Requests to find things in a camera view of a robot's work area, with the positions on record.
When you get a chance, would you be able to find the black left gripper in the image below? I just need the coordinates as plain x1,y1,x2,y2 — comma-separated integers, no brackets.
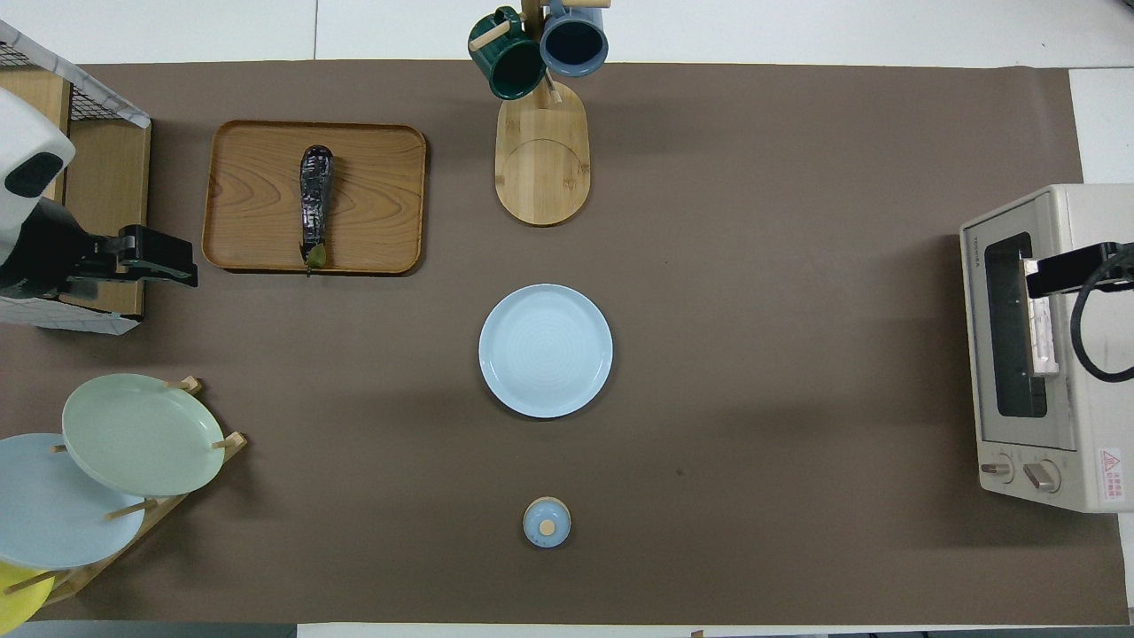
0,198,198,299

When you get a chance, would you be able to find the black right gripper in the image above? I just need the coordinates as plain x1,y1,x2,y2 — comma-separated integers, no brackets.
1028,241,1134,300

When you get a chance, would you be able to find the toaster oven glass door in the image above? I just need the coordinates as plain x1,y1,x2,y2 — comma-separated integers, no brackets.
961,197,1079,451

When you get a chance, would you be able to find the dark purple eggplant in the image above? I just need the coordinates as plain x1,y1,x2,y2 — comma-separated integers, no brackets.
299,145,336,277

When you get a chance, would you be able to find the small light blue plate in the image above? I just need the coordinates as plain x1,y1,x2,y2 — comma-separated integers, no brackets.
478,284,614,419

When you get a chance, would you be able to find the beige toaster oven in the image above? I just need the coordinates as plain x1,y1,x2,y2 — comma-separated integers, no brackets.
959,183,1134,513

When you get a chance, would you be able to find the wooden two-tier shelf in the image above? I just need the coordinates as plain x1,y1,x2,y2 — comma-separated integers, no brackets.
0,64,151,318

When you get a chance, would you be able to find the wooden serving tray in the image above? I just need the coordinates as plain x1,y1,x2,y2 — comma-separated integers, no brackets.
202,121,428,276

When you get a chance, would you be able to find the pale green plate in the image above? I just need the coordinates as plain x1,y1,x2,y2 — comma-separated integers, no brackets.
62,373,226,497

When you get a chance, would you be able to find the wooden plate rack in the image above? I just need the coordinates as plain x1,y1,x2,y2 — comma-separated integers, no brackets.
18,377,249,608

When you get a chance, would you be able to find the large light blue plate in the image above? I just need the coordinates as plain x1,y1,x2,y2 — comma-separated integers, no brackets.
0,433,147,570

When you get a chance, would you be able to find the brown table mat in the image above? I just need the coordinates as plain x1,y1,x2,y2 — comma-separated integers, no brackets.
0,60,1130,626

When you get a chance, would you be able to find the yellow plate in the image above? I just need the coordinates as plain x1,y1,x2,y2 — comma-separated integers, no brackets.
0,561,56,632

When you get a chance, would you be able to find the wooden mug tree stand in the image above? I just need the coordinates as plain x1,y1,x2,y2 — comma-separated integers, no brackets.
470,0,612,228

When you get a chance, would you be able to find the dark green mug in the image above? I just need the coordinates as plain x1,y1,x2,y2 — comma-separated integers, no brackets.
468,7,548,101

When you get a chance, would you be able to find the blue mug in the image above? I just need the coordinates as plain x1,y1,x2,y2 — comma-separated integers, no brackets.
539,0,610,78

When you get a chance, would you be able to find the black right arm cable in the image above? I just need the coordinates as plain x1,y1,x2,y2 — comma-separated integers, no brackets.
1070,248,1134,384

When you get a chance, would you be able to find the wooden wire-top shelf box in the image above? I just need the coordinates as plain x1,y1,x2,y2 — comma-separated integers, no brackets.
0,19,153,336

